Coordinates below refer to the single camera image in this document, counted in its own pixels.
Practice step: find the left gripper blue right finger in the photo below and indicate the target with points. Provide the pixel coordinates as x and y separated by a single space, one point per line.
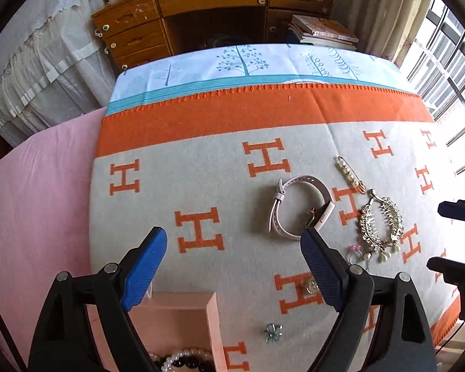
328 268

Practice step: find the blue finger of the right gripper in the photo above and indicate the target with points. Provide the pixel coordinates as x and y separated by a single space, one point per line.
453 272
452 210

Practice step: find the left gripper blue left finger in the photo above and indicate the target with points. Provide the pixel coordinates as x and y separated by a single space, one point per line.
139 267

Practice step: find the round gold brooch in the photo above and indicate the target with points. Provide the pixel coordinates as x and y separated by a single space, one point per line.
310 286

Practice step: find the pink jewelry box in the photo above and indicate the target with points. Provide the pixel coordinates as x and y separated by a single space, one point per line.
167 322

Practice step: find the pink smart watch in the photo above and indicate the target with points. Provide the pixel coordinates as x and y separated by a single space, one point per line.
300 202

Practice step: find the gold pearl hair comb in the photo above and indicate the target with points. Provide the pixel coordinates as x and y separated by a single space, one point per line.
381 227

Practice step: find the pearl safety pin brooch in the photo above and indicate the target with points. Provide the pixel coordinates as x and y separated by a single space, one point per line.
350 175

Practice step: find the orange grey H blanket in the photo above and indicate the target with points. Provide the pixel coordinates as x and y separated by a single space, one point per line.
204 168

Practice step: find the window with metal bars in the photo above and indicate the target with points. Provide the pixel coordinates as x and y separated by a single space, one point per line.
435 67

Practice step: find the white blue tree sheet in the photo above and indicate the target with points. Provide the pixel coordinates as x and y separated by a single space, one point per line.
249 65

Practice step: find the beige floral curtain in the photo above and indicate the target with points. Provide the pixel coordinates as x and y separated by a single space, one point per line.
385 28

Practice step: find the white lace furniture cover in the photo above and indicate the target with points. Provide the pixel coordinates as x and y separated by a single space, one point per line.
53 67

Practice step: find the stack of books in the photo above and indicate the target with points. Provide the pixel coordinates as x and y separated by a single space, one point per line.
322 32

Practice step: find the wooden desk with drawers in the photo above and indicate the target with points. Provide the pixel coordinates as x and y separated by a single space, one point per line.
137 32

